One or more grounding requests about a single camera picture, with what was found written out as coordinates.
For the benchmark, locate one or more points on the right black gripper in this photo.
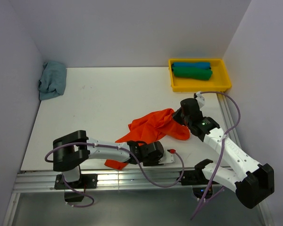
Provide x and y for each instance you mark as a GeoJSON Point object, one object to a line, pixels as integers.
{"type": "Point", "coordinates": [177, 115]}

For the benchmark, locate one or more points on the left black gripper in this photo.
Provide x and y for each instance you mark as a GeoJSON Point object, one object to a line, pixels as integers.
{"type": "Point", "coordinates": [155, 162]}

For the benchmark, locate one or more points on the orange t shirt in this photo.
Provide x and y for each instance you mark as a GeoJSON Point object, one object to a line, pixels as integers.
{"type": "Point", "coordinates": [154, 126]}

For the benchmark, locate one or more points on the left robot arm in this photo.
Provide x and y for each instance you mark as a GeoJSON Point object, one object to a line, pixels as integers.
{"type": "Point", "coordinates": [71, 150]}

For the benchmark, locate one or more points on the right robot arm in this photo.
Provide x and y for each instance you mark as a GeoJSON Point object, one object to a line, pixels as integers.
{"type": "Point", "coordinates": [251, 181]}

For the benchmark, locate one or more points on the green rolled t shirt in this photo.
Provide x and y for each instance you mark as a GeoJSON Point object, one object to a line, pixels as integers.
{"type": "Point", "coordinates": [192, 73]}

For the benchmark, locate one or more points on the yellow plastic tray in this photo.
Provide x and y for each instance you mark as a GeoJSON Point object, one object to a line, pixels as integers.
{"type": "Point", "coordinates": [218, 81]}

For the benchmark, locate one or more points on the blue rolled t shirt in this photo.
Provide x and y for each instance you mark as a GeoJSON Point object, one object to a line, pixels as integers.
{"type": "Point", "coordinates": [191, 65]}

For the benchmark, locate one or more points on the grey-blue crumpled t shirt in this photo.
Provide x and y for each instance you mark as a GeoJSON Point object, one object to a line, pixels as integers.
{"type": "Point", "coordinates": [52, 83]}

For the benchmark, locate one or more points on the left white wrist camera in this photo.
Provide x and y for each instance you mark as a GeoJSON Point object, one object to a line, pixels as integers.
{"type": "Point", "coordinates": [167, 158]}

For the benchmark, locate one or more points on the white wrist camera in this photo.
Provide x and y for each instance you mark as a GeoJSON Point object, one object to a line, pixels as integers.
{"type": "Point", "coordinates": [200, 99]}
{"type": "Point", "coordinates": [167, 158]}

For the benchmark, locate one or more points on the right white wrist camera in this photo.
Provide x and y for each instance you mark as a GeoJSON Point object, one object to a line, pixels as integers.
{"type": "Point", "coordinates": [200, 99]}

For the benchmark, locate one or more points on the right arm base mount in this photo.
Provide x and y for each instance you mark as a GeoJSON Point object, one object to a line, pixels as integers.
{"type": "Point", "coordinates": [197, 180]}

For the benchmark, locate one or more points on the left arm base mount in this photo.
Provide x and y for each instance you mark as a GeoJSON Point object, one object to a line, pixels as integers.
{"type": "Point", "coordinates": [75, 184]}

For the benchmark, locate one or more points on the aluminium rail frame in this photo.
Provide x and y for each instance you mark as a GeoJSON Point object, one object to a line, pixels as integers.
{"type": "Point", "coordinates": [131, 179]}

